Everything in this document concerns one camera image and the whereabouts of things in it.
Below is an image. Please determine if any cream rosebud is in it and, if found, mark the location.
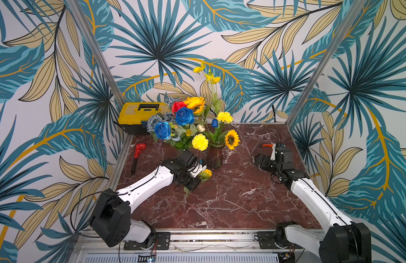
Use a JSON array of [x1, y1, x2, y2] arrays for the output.
[[196, 124, 205, 133]]

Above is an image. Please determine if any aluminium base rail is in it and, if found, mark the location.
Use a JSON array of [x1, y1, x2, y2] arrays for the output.
[[69, 229, 320, 263]]

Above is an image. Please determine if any red rose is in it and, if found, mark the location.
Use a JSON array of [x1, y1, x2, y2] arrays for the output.
[[172, 101, 187, 115]]

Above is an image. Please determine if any tall yellow blossom stem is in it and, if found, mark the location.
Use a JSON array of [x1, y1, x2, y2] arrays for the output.
[[193, 62, 222, 115]]

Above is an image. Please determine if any grey rose back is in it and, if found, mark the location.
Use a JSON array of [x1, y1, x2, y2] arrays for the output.
[[164, 94, 182, 107]]

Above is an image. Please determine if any tall sunflower at back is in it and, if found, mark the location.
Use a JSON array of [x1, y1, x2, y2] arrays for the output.
[[184, 97, 205, 116]]

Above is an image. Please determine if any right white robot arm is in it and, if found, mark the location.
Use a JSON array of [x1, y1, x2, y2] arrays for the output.
[[254, 144, 372, 263]]

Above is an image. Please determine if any blue rose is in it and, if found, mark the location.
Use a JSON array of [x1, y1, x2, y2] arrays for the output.
[[176, 107, 195, 126], [154, 122, 171, 140]]

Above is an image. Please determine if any red pipe wrench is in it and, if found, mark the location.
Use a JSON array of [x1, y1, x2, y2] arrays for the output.
[[131, 143, 147, 175]]

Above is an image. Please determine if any grey rose left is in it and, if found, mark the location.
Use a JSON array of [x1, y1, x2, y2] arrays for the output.
[[147, 114, 163, 133]]

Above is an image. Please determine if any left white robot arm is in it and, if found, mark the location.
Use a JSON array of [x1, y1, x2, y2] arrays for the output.
[[90, 150, 207, 249]]

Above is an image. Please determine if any grey rose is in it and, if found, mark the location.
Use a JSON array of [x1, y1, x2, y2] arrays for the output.
[[147, 114, 163, 133], [164, 94, 182, 107]]

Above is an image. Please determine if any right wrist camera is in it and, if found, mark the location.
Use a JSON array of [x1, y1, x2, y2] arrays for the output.
[[270, 143, 276, 161]]

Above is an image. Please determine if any small blue tulip bud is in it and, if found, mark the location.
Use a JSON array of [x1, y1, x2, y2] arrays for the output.
[[212, 118, 219, 128]]

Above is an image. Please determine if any yellow black toolbox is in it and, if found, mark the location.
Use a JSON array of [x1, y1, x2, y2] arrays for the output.
[[118, 103, 169, 135]]

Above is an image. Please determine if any dark ribbed glass vase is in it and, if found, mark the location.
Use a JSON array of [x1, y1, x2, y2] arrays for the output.
[[206, 145, 224, 169]]

